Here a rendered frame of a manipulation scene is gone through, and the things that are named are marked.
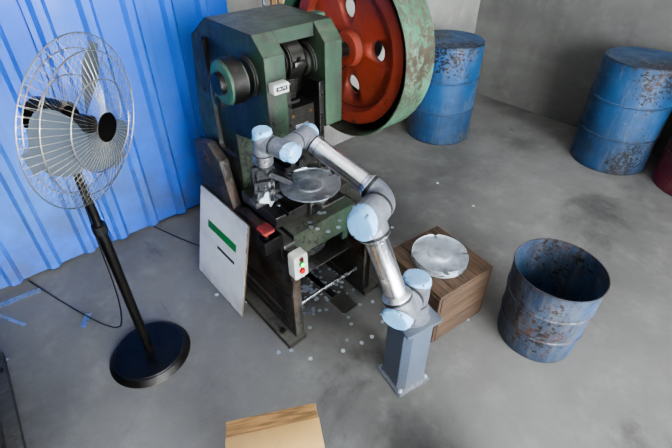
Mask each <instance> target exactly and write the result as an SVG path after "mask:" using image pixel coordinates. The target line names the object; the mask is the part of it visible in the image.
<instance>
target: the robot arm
mask: <svg viewBox="0 0 672 448"><path fill-rule="evenodd" d="M272 134H273V132H272V129H271V128H270V127H269V126H266V125H259V126H256V127H254V128H253V129H252V139H251V140H252V145H253V157H254V164H250V167H251V183H252V185H254V192H255V195H256V194H258V198H260V200H259V202H260V203H264V204H269V206H270V207H271V206H272V205H273V203H274V199H275V192H274V189H275V184H274V180H277V181H279V182H282V183H285V184H287V185H290V186H291V184H292V183H293V181H294V180H293V178H292V175H289V174H287V173H284V172H282V171H279V170H276V169H274V168H273V163H274V159H273V157H275V158H278V159H280V160H282V161H284V162H289V163H295V162H297V161H298V159H299V158H300V156H301V152H302V149H305V150H307V151H308V152H309V153H311V154H312V155H313V156H314V157H316V158H317V159H318V160H320V161H321V162H322V163H323V164H325V165H326V166H327V167H329V168H330V169H331V170H333V171H334V172H335V173H336V174H338V175H339V176H340V177H342V178H343V179H344V180H345V181H347V182H348V183H349V184H351V185H352V186H353V187H354V188H356V189H357V190H358V191H359V192H360V196H362V197H363V199H362V200H361V201H360V202H359V203H358V204H357V205H356V206H355V207H353V209H352V210H351V212H350V213H349V215H348V217H347V228H348V230H349V232H350V234H351V235H352V236H353V235H354V238H355V239H357V240H359V241H360V242H361V243H363V244H366V247H367V250H368V252H369V255H370V258H371V260H372V263H373V266H374V268H375V271H376V274H377V276H378V279H379V282H380V284H381V287H382V290H383V292H384V293H383V295H382V301H383V304H384V306H385V309H384V310H383V311H382V318H383V320H384V321H385V322H386V323H387V324H388V325H389V326H391V327H392V328H395V329H397V330H407V329H409V328H410V327H411V328H418V327H422V326H424V325H425V324H426V323H427V322H428V321H429V318H430V308H429V304H428V300H429V295H430V290H431V286H432V279H431V277H430V275H429V274H428V273H427V272H425V271H423V270H421V269H409V270H407V271H405V272H404V274H403V276H402V275H401V272H400V269H399V266H398V264H397V261H396V258H395V255H394V252H393V249H392V246H391V244H390V241H389V238H388V236H389V234H390V228H389V225H388V222H387V220H388V218H389V217H390V216H391V215H392V213H393V212H394V209H395V198H394V195H393V193H392V191H391V189H390V188H389V187H388V185H387V184H386V183H385V182H384V181H383V180H381V179H380V178H379V177H378V176H376V175H371V174H369V173H368V172H367V171H365V170H364V169H363V168H361V167H360V166H359V165H357V164H356V163H355V162H353V161H352V160H351V159H350V158H348V157H347V156H346V155H344V154H343V153H342V152H340V151H339V150H338V149H336V148H335V147H334V146H332V145H331V144H330V143H328V142H327V141H326V140H324V139H323V138H322V137H320V136H319V130H318V129H317V127H316V126H315V125H314V124H312V123H306V124H304V125H301V126H300V127H298V128H297V129H296V130H294V131H293V132H291V133H290V134H288V135H287V136H285V137H284V138H280V137H277V136H274V135H272ZM252 180H253V182H252Z"/></svg>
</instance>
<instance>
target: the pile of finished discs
mask: <svg viewBox="0 0 672 448"><path fill-rule="evenodd" d="M411 258H412V261H413V263H414V265H415V266H416V267H417V268H418V269H421V270H423V271H425V272H427V273H428V274H429V275H430V276H432V277H436V278H443V279H446V278H453V277H456V276H459V274H462V273H463V272H464V271H465V269H466V268H467V264H468V261H469V255H468V254H467V249H466V248H465V247H464V245H463V244H461V243H460V242H459V241H457V240H456V239H454V238H451V237H449V236H445V235H440V234H438V235H436V236H434V235H433V234H431V235H425V236H423V237H420V238H419V239H417V240H416V241H415V242H414V244H413V246H412V251H411Z"/></svg>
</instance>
